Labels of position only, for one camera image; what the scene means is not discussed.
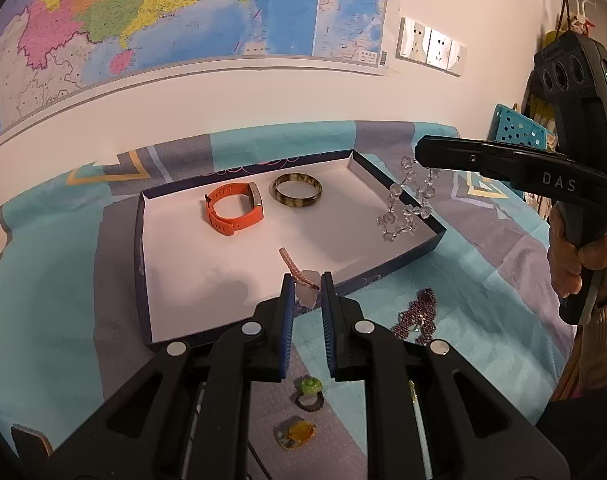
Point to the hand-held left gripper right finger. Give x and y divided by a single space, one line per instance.
327 325

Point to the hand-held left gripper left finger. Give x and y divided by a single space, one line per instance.
286 325

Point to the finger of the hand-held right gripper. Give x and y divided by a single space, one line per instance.
458 156

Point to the yellow amber pendant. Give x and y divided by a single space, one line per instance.
298 434

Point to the navy cardboard tray box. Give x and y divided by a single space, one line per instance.
193 260

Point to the person's right forearm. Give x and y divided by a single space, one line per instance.
606 345

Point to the person's right hand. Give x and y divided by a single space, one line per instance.
566 270

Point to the blue perforated basket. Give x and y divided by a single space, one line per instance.
521 127

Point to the yellow-green coat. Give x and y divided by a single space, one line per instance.
553 40

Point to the white coat rack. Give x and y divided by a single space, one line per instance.
581 10

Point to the orange watch band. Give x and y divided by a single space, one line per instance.
233 222

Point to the tortoiseshell bangle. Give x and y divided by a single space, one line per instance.
286 203

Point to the teal grey printed blanket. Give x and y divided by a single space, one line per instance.
58 285

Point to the dark flat device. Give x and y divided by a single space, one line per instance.
30 441

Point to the person's dark clothing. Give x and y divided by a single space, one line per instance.
583 440

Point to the white wall socket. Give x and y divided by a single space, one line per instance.
413 40
440 47
458 57

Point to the colourful wall map poster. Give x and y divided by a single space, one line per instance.
133 10

